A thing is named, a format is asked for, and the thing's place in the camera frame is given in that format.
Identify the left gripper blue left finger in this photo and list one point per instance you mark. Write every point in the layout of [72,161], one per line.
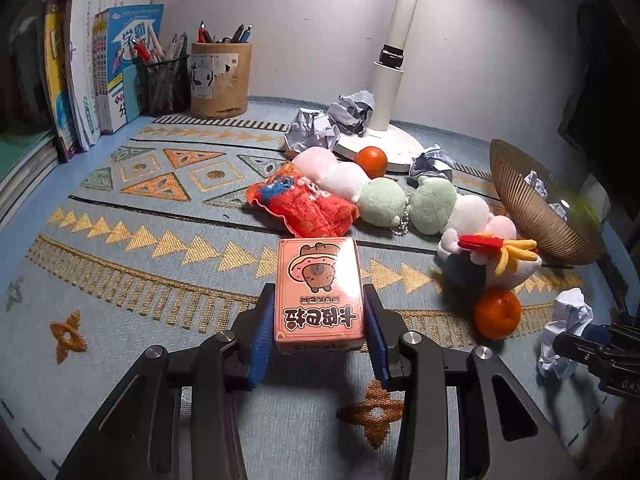
[135,432]

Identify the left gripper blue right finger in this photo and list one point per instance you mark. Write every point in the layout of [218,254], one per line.
[502,432]

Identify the paper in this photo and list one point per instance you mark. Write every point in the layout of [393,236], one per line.
[351,113]
[311,129]
[432,162]
[571,315]

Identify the paper ball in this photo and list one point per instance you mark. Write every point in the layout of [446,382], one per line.
[534,181]

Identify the white kitty fries plush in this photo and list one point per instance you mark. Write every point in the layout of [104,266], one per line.
[483,260]

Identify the pink bear card box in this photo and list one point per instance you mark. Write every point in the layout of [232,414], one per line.
[318,302]

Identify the pastel dango plush toy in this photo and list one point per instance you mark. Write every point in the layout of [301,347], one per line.
[433,206]

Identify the red snack pouch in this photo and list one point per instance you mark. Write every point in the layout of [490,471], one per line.
[305,210]

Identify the orange tangerine front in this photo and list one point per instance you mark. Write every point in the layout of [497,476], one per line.
[497,314]

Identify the brown woven basket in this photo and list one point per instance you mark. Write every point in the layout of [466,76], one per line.
[540,204]

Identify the dark monitor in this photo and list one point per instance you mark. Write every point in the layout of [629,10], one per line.
[603,120]

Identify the orange tangerine near lamp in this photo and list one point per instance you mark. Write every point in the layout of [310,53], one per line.
[373,161]

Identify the white desk lamp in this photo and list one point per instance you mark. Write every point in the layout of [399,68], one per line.
[399,146]

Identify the stacked books flat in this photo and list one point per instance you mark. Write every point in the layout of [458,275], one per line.
[27,157]

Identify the black mesh pen holder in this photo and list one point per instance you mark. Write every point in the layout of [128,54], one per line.
[168,84]

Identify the cork pen holder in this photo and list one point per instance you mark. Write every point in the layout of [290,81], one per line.
[219,79]

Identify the yellow cover book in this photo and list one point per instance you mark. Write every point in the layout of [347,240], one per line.
[54,59]

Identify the blue cover workbook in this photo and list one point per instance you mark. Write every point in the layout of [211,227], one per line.
[115,31]

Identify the white tall book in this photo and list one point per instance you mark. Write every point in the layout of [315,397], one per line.
[78,22]

